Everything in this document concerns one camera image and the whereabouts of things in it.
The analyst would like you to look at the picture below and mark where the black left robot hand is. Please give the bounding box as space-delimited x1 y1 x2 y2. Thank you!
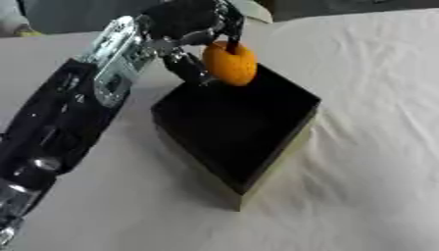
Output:
137 0 247 87

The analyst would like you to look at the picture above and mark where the orange toy fruit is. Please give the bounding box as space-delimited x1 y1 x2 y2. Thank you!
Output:
200 40 260 87

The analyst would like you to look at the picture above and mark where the cardboard box with black inside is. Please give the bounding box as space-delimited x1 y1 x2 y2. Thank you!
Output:
149 62 322 212

